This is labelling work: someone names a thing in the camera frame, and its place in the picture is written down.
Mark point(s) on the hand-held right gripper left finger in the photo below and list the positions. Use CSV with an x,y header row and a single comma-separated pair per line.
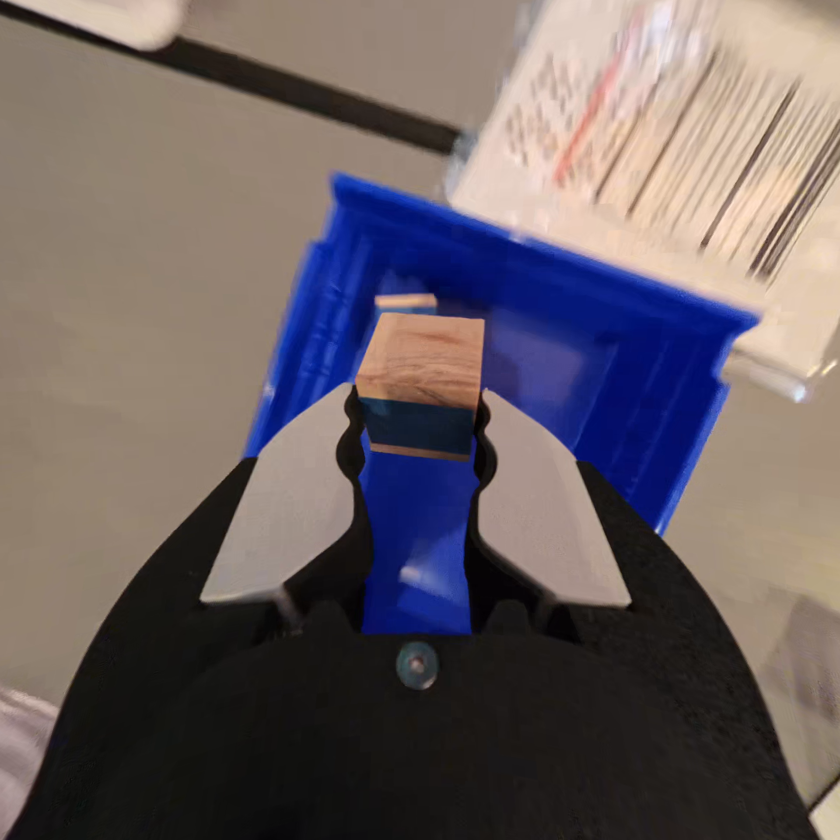
x,y
282,518

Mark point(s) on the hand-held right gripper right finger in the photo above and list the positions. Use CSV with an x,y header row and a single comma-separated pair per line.
x,y
544,518

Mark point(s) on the blue plastic bin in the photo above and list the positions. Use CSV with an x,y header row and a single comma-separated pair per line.
x,y
558,367

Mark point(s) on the blue-taped wooden cube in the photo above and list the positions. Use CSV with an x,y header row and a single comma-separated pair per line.
x,y
420,358

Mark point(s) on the group of wooden cubes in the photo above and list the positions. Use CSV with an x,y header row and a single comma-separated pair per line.
x,y
403,303

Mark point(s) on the laminated instruction sheet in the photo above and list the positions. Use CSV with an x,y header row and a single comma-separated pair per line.
x,y
656,151

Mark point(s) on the black table divider strip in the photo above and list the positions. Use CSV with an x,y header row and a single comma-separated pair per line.
x,y
295,85

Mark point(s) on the white folding stand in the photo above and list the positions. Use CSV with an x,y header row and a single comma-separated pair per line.
x,y
98,19

